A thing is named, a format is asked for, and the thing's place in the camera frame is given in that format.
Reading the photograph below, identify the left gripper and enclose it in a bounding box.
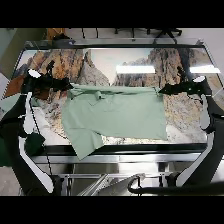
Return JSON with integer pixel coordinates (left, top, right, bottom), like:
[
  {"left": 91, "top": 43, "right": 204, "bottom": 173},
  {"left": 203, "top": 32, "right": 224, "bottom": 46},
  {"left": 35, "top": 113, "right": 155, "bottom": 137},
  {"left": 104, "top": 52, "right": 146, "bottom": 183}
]
[{"left": 54, "top": 78, "right": 75, "bottom": 92}]

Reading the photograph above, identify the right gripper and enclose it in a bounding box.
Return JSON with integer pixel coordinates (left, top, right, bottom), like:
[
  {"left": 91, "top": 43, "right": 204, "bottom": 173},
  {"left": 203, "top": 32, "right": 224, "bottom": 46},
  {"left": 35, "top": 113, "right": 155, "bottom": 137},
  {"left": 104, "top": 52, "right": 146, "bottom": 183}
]
[{"left": 158, "top": 83, "right": 183, "bottom": 96}]

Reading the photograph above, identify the light green shirt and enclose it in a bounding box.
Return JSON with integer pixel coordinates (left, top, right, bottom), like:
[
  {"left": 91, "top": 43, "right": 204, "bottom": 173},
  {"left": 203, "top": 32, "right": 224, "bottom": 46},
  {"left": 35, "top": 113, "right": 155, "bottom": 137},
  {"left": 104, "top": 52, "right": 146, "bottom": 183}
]
[{"left": 60, "top": 83, "right": 169, "bottom": 161}]

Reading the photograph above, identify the brown garment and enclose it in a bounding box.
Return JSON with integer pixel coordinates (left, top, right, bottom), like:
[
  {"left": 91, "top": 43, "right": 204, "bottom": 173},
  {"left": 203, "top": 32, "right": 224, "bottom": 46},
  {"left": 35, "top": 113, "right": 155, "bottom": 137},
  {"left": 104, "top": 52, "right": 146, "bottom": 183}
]
[{"left": 3, "top": 74, "right": 51, "bottom": 101}]

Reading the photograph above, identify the brown cardboard box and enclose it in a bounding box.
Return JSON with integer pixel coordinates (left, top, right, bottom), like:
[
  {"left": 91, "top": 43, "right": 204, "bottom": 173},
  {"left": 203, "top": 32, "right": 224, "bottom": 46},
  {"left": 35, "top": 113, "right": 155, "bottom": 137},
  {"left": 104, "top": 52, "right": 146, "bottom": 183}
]
[{"left": 45, "top": 27, "right": 67, "bottom": 41}]

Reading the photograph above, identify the black office chair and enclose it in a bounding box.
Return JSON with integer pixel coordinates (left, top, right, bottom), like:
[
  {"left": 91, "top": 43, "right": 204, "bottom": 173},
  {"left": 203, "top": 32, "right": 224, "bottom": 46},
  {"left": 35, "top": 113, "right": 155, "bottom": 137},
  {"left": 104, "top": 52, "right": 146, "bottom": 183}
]
[{"left": 147, "top": 27, "right": 183, "bottom": 40}]

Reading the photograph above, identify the pale mint garment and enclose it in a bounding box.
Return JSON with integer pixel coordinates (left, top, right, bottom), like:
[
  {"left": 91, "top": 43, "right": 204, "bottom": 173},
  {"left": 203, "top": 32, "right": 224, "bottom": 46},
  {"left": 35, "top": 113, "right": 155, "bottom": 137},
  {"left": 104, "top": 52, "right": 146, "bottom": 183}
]
[{"left": 0, "top": 94, "right": 43, "bottom": 114}]

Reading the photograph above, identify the dark green garment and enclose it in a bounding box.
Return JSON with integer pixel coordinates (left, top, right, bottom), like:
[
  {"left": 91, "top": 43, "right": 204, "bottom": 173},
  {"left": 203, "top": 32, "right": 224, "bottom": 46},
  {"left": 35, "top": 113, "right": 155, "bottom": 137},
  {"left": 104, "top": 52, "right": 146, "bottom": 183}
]
[{"left": 0, "top": 132, "right": 47, "bottom": 168}]

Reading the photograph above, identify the silver frame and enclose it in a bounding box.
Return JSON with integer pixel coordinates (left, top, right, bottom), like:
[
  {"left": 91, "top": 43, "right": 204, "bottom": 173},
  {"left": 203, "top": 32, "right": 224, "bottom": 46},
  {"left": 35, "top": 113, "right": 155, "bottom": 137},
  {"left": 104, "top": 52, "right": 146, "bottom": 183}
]
[{"left": 19, "top": 37, "right": 224, "bottom": 197}]

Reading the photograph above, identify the black cable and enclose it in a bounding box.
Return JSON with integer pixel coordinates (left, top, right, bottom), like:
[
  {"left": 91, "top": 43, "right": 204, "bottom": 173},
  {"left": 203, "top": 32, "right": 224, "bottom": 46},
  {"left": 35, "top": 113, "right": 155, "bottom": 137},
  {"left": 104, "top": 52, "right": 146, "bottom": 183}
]
[{"left": 127, "top": 175, "right": 224, "bottom": 197}]

